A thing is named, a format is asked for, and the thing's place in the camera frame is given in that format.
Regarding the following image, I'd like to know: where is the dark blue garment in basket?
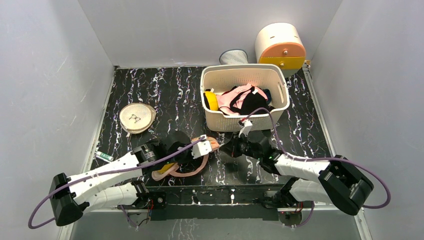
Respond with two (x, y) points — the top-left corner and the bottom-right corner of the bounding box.
(262, 89), (272, 104)

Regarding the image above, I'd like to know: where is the white mesh cylinder bag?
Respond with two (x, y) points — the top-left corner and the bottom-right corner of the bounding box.
(218, 49), (249, 65)

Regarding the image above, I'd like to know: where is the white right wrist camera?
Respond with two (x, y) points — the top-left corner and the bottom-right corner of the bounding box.
(238, 118), (253, 138)

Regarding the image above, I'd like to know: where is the yellow garment in basket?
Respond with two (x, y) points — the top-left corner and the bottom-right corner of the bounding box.
(203, 91), (219, 111)

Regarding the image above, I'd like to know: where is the orange floral bra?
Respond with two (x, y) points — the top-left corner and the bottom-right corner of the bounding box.
(151, 134), (220, 182)

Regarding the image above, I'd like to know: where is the aluminium front frame rail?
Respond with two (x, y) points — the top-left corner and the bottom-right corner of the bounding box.
(63, 187), (365, 214)

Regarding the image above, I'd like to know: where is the black bra in basket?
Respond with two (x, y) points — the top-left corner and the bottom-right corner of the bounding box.
(228, 86), (275, 115)

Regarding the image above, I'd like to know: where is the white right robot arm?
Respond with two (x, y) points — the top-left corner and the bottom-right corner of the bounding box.
(220, 131), (374, 216)

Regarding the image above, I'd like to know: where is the cream perforated plastic basket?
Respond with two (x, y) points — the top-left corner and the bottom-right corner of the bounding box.
(200, 64), (290, 132)

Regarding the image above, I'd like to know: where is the pink bra in basket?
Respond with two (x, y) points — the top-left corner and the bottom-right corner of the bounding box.
(216, 83), (273, 116)

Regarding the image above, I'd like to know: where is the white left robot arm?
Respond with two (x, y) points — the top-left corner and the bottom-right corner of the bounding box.
(50, 131), (207, 227)

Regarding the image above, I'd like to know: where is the cream orange drawer box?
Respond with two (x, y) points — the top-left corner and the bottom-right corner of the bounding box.
(254, 22), (306, 78)

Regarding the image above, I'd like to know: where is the yellow bra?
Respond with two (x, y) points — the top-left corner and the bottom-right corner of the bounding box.
(157, 163), (176, 174)

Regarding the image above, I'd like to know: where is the round beige mesh laundry bag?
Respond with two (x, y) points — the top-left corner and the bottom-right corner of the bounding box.
(118, 103), (156, 136)

